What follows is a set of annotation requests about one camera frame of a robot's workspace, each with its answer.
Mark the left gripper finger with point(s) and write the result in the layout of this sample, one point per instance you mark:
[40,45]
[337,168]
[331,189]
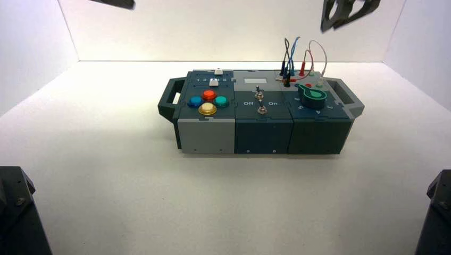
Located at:
[119,3]

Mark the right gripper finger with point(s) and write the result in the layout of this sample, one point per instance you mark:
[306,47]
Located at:
[326,21]
[366,8]

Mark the green rotary dial knob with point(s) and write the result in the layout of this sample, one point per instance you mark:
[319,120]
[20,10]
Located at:
[311,99]

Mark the white display screen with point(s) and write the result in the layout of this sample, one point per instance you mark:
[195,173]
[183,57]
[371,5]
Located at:
[255,81]

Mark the white slider knob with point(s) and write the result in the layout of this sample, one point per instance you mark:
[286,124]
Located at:
[218,71]
[213,82]

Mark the blue round push button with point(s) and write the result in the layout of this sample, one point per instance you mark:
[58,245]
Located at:
[195,102]

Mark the red round push button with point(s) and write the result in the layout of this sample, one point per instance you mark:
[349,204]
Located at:
[209,95]

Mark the dark modular task board box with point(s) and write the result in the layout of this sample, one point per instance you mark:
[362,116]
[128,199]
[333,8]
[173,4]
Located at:
[262,133]

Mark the green round push button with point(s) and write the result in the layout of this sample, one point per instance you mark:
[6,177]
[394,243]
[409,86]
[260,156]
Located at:
[221,101]

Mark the yellow round push button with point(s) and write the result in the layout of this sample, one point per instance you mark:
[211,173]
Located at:
[207,109]

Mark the metal toggle switch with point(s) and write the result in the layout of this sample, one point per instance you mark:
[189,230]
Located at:
[261,109]
[258,94]

